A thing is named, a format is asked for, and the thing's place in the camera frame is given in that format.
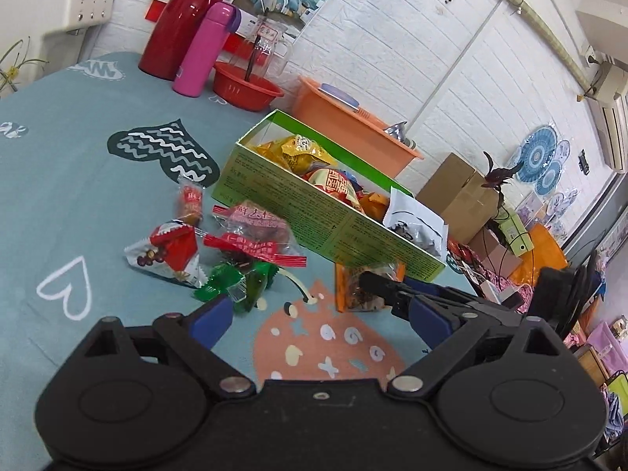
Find beige wall pipe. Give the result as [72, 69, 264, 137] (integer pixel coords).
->
[464, 0, 597, 91]

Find teal printed tablecloth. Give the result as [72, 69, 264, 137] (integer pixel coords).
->
[0, 51, 442, 403]

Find orange bag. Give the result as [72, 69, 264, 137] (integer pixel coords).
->
[515, 223, 570, 285]

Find green potted plant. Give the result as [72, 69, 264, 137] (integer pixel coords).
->
[0, 37, 50, 99]

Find white air conditioner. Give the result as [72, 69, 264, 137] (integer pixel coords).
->
[586, 49, 628, 175]

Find small light green box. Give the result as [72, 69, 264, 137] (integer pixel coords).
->
[498, 208, 534, 256]

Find dark red leafy plant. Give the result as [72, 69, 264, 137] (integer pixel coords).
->
[481, 151, 523, 221]

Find orange snack packet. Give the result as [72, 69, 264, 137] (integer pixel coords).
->
[360, 190, 393, 224]

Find pale blue lid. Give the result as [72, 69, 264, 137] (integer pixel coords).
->
[319, 84, 360, 110]

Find red and white candy packet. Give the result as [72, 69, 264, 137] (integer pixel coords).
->
[124, 220, 211, 288]

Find white snack packet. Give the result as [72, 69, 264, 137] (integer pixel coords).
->
[382, 186, 449, 259]

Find brown cardboard box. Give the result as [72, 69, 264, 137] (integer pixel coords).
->
[416, 152, 498, 246]

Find glass pitcher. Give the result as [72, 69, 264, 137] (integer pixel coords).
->
[228, 15, 292, 84]

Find green cardboard box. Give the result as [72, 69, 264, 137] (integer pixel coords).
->
[211, 109, 447, 284]

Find orange plastic basin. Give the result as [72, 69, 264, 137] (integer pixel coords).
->
[292, 76, 425, 180]

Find red plastic basin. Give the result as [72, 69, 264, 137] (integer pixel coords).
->
[212, 61, 285, 112]

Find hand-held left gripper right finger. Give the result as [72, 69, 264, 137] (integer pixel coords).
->
[387, 299, 574, 395]

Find pink bottle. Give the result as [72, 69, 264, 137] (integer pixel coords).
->
[172, 1, 242, 98]

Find dark stirring stick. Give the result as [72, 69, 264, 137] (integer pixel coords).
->
[243, 34, 261, 82]

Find yellow snack packet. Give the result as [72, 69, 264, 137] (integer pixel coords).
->
[256, 134, 339, 175]

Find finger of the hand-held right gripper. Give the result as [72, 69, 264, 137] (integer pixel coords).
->
[360, 272, 414, 321]
[405, 279, 527, 327]

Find red thermos jug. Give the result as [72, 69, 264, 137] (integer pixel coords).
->
[138, 0, 237, 82]

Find orange packet with clear window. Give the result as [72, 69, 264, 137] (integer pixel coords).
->
[335, 261, 407, 313]

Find pink storage box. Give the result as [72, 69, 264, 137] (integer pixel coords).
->
[586, 321, 628, 388]

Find blue patterned wall plate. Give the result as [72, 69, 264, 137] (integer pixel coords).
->
[535, 159, 566, 197]
[514, 125, 560, 182]

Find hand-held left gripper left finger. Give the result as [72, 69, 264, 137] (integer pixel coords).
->
[81, 294, 257, 397]

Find red snack packet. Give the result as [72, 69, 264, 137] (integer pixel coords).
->
[304, 167, 366, 209]

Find small red wrapped candy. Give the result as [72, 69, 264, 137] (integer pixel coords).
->
[177, 178, 206, 227]

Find clear bag with red strips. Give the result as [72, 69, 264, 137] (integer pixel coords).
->
[203, 200, 308, 270]

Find green candy packet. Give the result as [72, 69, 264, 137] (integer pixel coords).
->
[191, 261, 279, 314]

